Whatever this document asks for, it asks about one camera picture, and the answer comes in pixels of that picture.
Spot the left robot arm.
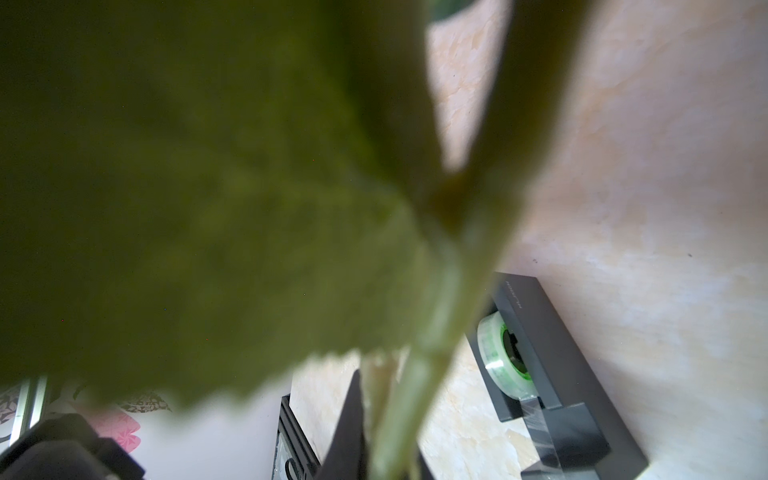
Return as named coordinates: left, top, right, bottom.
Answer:
left=1, top=414, right=146, bottom=480

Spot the pink rose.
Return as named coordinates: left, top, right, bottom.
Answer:
left=1, top=1, right=596, bottom=479
left=360, top=350, right=399, bottom=448

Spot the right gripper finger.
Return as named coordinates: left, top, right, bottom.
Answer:
left=315, top=370, right=368, bottom=480

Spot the black tape dispenser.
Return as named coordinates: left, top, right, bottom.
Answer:
left=466, top=273, right=649, bottom=479

